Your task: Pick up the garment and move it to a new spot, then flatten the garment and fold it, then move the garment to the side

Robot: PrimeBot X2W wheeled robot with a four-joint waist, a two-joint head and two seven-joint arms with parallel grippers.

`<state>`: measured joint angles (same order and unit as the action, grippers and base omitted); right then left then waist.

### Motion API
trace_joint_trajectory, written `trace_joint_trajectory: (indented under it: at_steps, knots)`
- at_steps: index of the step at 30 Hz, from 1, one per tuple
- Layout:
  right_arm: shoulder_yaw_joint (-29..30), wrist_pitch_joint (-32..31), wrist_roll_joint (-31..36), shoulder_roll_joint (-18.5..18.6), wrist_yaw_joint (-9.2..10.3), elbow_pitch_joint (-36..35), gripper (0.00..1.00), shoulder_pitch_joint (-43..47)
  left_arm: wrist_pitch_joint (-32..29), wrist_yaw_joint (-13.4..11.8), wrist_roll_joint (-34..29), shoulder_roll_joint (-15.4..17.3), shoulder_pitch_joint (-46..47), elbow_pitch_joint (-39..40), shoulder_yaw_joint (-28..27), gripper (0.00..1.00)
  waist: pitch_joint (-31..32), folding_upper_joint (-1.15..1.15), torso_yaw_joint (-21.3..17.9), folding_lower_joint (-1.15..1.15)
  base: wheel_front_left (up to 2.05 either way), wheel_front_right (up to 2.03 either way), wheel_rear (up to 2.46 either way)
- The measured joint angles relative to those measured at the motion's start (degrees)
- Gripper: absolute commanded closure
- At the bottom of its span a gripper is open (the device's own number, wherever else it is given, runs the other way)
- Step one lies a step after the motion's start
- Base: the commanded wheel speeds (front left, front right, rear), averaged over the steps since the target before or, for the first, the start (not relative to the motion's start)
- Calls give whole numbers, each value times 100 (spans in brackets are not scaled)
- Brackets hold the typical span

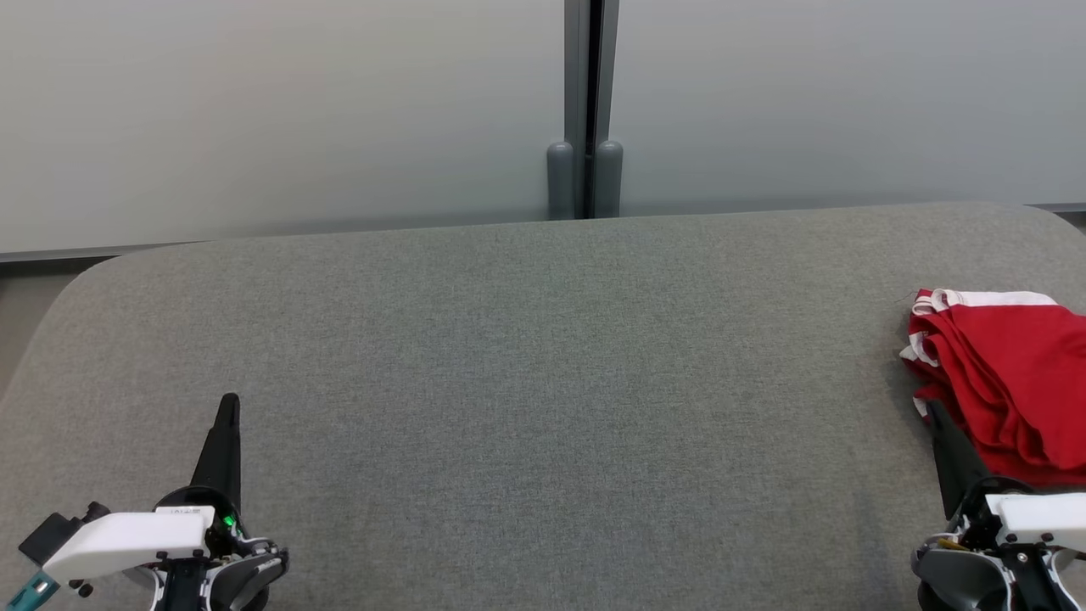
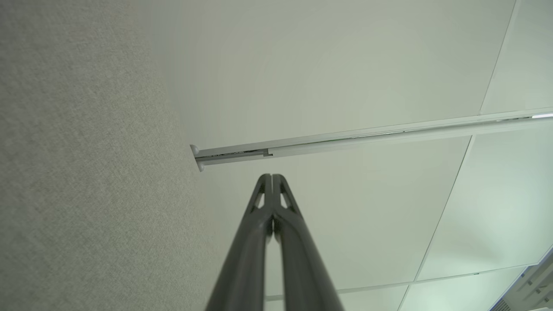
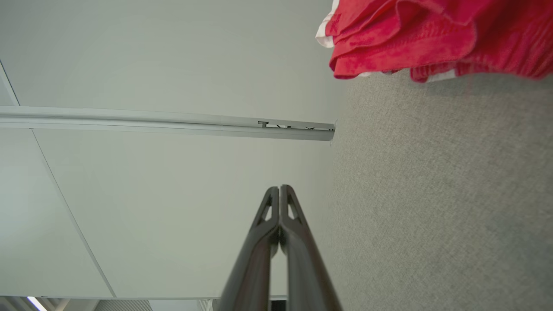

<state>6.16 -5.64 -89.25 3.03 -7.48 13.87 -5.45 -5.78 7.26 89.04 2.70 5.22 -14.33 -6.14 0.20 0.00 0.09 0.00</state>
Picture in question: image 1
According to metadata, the grey metal partition post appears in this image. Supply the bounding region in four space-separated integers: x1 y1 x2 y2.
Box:
547 0 624 221

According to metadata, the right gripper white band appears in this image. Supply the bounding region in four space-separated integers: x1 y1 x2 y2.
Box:
912 399 1086 611

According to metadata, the red shorts white waistband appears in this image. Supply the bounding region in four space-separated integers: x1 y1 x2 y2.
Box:
910 289 1086 463

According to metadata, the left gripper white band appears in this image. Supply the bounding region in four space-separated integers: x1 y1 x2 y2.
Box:
42 393 289 611

